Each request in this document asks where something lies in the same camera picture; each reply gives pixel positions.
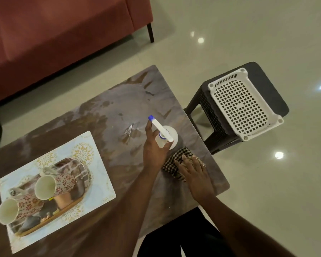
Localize white spray bottle blue nozzle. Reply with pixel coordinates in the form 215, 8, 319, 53
147, 115, 180, 151

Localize person's left forearm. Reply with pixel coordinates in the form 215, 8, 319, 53
69, 168, 162, 257

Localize brown checked cloth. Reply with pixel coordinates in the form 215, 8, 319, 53
162, 146, 207, 182

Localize cream red-flowered mug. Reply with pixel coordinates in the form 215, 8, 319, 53
34, 167, 77, 200
0, 188, 43, 226

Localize brick-pattern tray with gold handles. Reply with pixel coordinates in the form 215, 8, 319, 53
9, 157, 93, 237

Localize person's right forearm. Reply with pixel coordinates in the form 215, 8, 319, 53
198, 196, 297, 257

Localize white plastic basket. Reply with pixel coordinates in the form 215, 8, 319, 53
207, 67, 285, 142

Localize person's right hand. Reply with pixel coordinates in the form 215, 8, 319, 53
174, 154, 216, 204

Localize dark plastic stool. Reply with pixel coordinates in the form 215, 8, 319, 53
183, 61, 290, 156

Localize white gold-flowered placemat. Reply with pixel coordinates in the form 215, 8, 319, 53
0, 131, 116, 255

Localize person's left hand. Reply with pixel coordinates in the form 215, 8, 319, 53
142, 119, 168, 174

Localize red sofa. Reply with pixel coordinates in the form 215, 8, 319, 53
0, 0, 155, 107

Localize person's black trousers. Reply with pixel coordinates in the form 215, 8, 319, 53
136, 207, 230, 257

